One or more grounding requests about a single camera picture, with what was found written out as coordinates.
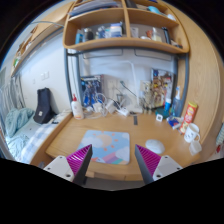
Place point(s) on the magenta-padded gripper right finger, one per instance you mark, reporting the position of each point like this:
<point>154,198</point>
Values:
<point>150,160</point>

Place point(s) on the blue tissue packet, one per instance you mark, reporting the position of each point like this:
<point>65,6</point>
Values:
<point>174,122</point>

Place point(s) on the small wooden robot figure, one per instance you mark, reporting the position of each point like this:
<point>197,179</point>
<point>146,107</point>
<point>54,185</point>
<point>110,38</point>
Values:
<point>146,100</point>

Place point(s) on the white power strip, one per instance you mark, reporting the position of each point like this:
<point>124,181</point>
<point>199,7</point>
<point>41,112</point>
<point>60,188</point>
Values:
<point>123,111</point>

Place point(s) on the white charger block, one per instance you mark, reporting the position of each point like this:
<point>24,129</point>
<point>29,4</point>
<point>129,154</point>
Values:
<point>110,106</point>

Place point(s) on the red potato chips can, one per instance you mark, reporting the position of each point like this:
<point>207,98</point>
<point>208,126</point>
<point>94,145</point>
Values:
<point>189,116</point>

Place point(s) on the black bag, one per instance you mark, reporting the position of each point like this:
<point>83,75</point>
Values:
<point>43,106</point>

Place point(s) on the white mug with doodles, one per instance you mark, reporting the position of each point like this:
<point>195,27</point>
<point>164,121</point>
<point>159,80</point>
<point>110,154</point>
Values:
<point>191,132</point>

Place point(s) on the bed with checked bedding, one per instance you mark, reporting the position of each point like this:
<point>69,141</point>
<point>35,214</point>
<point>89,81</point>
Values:
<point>36,136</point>

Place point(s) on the wooden shelf unit with items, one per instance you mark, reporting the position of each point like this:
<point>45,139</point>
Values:
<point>126,41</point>

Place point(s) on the white tube with blue cap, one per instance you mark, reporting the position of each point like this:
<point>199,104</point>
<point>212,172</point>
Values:
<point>167,105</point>

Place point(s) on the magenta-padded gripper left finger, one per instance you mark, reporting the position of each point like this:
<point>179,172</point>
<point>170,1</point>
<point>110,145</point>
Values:
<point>80,160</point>

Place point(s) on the pastel sky print mouse pad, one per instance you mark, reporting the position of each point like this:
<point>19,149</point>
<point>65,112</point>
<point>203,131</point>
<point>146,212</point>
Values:
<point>106,141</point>

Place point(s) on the black ruler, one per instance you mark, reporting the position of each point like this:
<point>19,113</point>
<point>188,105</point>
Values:
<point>135,120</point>

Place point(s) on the teal blanket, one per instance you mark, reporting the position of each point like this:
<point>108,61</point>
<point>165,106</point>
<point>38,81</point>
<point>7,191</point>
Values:
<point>18,120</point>

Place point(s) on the white desk lamp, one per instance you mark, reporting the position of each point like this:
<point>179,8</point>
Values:
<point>135,109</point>

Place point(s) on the teal round tin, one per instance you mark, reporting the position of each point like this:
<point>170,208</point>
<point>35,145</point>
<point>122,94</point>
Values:
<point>162,112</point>

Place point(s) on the blue robot model kit box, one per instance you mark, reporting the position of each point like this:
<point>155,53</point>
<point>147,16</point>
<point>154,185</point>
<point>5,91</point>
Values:
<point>90,90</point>

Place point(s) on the light grey computer mouse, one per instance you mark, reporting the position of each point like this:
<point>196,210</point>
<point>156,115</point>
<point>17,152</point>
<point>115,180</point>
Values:
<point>155,146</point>

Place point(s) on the long wooden wall shelf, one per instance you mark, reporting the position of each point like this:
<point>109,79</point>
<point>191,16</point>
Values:
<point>36,36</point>

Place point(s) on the blue pump bottle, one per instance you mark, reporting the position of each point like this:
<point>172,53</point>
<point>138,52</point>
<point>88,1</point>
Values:
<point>177,105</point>

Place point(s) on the white red-capped pump bottle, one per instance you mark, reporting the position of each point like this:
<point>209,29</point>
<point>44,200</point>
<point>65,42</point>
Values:
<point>77,110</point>

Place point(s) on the white wall switch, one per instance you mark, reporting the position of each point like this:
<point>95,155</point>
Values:
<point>45,75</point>

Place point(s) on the black gooseneck light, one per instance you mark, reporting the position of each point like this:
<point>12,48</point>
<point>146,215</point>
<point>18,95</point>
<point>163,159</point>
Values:
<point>128,89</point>

